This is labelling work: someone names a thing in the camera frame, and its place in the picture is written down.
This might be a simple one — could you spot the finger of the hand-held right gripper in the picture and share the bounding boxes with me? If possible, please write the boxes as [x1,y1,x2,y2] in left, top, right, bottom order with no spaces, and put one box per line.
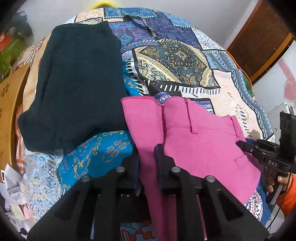
[253,138,281,151]
[235,140,263,161]

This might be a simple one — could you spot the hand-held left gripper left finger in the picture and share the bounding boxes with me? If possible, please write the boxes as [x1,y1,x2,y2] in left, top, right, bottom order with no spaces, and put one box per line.
[27,153,142,241]

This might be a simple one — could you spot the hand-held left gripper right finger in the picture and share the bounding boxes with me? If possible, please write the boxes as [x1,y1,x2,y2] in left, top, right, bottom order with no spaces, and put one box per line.
[154,144,270,241]

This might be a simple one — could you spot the pink pants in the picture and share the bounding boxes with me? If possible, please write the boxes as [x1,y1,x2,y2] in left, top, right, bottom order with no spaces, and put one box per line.
[121,96,263,241]

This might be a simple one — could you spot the person's right forearm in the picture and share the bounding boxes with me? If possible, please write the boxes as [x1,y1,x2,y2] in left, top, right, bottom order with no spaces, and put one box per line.
[276,175,296,219]

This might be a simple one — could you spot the dark folded pants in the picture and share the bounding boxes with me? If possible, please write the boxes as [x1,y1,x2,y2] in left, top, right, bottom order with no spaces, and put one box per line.
[17,21,130,154]

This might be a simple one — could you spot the person's right hand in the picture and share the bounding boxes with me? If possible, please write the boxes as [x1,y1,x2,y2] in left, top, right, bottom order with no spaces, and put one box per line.
[265,174,292,197]

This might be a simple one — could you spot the pile of white papers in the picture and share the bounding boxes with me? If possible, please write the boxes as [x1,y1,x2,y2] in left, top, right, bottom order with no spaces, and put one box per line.
[0,162,37,234]

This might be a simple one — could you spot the brown wooden door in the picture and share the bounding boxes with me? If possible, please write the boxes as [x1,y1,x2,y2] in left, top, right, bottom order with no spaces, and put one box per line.
[226,0,295,84]

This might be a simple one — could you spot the patchwork printed blanket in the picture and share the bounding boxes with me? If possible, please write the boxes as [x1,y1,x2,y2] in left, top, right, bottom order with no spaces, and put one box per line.
[14,6,275,241]

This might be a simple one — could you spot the wooden lap desk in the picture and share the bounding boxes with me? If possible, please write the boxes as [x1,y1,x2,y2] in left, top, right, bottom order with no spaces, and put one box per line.
[0,62,31,184]

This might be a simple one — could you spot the striped orange cloth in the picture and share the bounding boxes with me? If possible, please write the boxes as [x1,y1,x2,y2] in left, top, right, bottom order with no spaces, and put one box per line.
[13,38,48,75]

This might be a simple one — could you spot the green fabric storage bag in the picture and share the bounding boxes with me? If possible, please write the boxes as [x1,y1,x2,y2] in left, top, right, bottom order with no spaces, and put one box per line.
[0,30,26,80]

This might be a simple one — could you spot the grey cushion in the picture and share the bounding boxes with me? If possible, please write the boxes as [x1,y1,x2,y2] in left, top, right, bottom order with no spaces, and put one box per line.
[8,13,33,39]

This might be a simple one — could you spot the yellow foam tube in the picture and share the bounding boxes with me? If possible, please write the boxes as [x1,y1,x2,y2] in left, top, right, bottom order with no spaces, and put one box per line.
[91,0,116,8]

